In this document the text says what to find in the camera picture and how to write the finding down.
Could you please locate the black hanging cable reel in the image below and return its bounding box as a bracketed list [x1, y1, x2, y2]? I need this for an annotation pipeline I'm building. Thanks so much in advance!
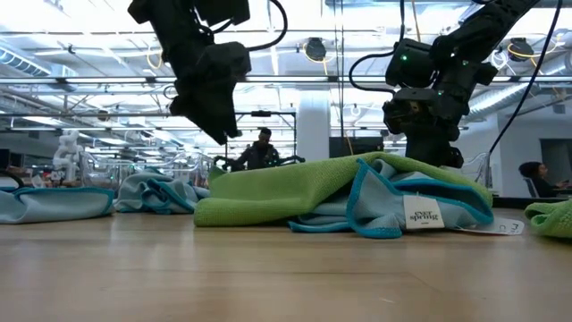
[306, 37, 327, 62]
[509, 38, 534, 62]

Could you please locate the yellow cable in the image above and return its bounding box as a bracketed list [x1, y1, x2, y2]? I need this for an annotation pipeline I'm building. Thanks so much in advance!
[409, 0, 422, 44]

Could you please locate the green microfiber towel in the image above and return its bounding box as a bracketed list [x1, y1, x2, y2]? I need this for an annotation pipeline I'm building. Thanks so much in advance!
[524, 199, 572, 239]
[193, 150, 493, 228]

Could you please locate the person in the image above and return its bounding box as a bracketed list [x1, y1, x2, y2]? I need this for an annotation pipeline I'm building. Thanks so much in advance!
[517, 161, 572, 199]
[231, 127, 282, 171]

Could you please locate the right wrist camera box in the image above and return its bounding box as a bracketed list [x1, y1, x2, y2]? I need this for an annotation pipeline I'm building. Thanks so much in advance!
[383, 88, 433, 134]

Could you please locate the dark background cabinet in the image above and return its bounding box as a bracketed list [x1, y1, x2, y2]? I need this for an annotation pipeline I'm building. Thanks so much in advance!
[329, 136, 386, 158]

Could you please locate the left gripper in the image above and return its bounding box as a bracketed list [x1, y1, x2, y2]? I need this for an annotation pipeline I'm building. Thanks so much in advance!
[168, 43, 244, 148]

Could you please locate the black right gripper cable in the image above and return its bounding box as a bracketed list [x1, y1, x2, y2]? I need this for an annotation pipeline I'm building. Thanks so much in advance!
[347, 0, 406, 96]

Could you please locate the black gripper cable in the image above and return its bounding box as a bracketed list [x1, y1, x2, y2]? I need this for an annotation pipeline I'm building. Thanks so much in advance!
[209, 0, 290, 53]
[347, 0, 406, 96]

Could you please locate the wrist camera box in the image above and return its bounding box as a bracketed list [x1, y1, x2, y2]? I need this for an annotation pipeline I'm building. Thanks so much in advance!
[383, 88, 433, 134]
[204, 41, 253, 81]

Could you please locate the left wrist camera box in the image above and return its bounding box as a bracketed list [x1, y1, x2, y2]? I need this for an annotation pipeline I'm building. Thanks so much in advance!
[204, 41, 253, 81]

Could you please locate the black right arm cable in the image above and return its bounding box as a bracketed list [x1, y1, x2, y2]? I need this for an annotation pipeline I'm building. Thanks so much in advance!
[487, 0, 564, 156]

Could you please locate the blue microfiber towel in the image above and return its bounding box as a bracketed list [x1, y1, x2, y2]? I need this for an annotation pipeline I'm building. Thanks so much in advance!
[288, 157, 525, 240]
[0, 185, 116, 225]
[114, 167, 211, 215]

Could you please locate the white robot figure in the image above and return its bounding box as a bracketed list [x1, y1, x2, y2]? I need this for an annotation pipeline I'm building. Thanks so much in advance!
[51, 129, 84, 182]

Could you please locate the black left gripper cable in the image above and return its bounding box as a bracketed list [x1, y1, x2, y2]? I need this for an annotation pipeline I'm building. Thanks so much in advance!
[209, 0, 290, 53]

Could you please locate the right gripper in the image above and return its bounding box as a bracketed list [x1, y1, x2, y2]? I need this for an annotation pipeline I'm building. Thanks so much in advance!
[404, 87, 470, 170]

